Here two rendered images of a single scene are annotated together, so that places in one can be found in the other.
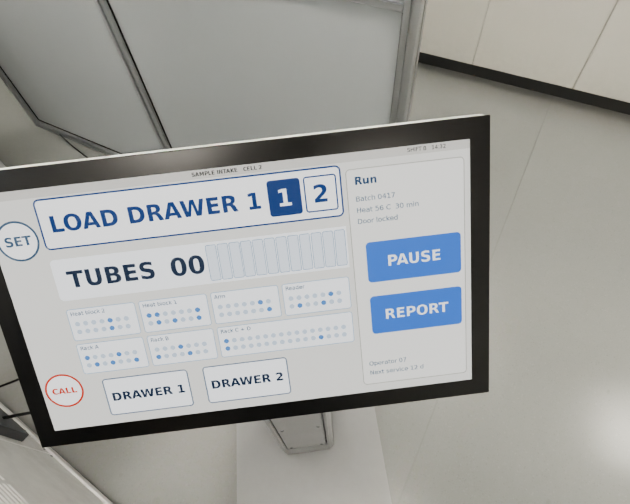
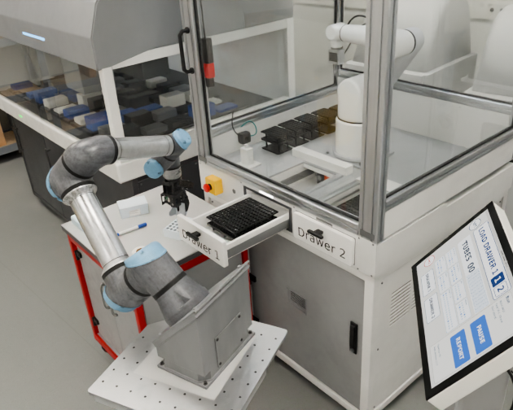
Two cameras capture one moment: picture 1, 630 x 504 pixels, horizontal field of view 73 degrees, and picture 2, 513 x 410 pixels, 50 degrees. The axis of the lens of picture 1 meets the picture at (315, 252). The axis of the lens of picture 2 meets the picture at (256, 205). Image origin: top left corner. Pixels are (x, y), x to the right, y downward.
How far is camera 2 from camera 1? 119 cm
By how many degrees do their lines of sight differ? 74
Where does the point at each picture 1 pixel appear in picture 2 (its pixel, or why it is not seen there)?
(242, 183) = (500, 264)
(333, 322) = (453, 321)
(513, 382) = not seen: outside the picture
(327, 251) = (480, 303)
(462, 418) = not seen: outside the picture
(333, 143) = not seen: outside the picture
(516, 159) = not seen: outside the picture
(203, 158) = (506, 250)
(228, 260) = (474, 276)
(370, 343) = (445, 339)
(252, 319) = (453, 296)
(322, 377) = (432, 331)
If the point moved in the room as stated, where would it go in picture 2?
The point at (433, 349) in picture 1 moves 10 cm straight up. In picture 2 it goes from (444, 364) to (449, 331)
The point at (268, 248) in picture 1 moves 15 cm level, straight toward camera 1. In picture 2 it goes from (479, 285) to (416, 287)
